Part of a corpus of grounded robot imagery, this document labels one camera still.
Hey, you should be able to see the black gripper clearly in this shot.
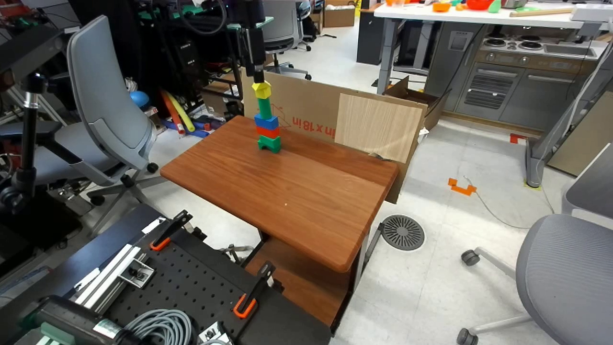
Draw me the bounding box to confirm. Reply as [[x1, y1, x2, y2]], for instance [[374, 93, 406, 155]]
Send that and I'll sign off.
[[245, 34, 268, 86]]

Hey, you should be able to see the yellow block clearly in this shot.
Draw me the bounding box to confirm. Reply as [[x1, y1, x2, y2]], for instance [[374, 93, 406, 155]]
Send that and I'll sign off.
[[251, 78, 274, 101]]

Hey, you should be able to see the blue block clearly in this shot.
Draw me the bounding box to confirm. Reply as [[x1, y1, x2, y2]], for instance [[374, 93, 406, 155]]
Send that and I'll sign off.
[[253, 113, 282, 132]]

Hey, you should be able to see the green bridge block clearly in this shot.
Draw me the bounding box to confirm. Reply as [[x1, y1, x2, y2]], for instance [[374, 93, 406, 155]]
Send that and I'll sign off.
[[257, 134, 284, 155]]

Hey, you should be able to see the brown cardboard box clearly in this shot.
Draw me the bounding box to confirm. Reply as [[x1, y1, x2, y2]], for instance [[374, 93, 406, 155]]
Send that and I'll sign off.
[[240, 67, 447, 205]]

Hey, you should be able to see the yellow stick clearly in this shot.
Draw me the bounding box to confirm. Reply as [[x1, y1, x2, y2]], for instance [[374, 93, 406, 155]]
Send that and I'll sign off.
[[167, 90, 198, 134]]

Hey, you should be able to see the blue ball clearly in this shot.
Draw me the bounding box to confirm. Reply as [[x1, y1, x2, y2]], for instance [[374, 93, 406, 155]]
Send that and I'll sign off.
[[129, 88, 153, 111]]

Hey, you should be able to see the grey office chair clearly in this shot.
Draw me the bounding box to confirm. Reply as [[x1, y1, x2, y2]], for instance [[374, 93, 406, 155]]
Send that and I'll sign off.
[[31, 13, 163, 206], [454, 141, 613, 345]]

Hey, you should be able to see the wooden table base board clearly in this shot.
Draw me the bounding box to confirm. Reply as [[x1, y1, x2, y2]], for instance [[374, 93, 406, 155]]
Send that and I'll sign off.
[[243, 235, 357, 329]]

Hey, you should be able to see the round black floor disc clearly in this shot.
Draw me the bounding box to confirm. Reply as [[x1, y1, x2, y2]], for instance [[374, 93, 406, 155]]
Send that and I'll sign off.
[[378, 212, 427, 252]]

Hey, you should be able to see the white work table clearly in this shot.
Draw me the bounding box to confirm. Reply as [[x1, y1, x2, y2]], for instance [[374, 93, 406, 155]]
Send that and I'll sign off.
[[372, 0, 613, 97]]

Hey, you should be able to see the black perforated mounting board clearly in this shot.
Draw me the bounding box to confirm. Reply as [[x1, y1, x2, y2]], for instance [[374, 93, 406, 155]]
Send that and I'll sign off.
[[0, 201, 334, 345]]

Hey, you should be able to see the grey drawer cabinet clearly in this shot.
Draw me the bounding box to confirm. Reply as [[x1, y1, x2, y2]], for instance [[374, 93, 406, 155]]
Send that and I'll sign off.
[[439, 32, 607, 134]]

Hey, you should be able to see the grey metal desk leg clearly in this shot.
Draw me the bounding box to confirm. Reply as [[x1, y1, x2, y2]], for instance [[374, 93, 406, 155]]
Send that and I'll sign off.
[[523, 55, 613, 189]]

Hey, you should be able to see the orange handled black clamp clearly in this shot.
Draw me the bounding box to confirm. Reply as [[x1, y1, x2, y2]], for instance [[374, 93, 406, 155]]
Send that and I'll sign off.
[[232, 260, 278, 321], [148, 208, 196, 254]]

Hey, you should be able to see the orange floor bracket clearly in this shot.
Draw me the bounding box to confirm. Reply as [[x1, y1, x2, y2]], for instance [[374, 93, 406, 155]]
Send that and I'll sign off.
[[447, 176, 479, 197]]

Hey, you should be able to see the aluminium rail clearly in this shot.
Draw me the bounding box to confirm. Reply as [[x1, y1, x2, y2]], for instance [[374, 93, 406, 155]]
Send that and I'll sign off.
[[67, 241, 157, 310]]

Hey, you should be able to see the grey coiled cable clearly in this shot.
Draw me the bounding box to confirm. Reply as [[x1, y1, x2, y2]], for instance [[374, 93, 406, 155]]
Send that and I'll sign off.
[[121, 306, 196, 345]]

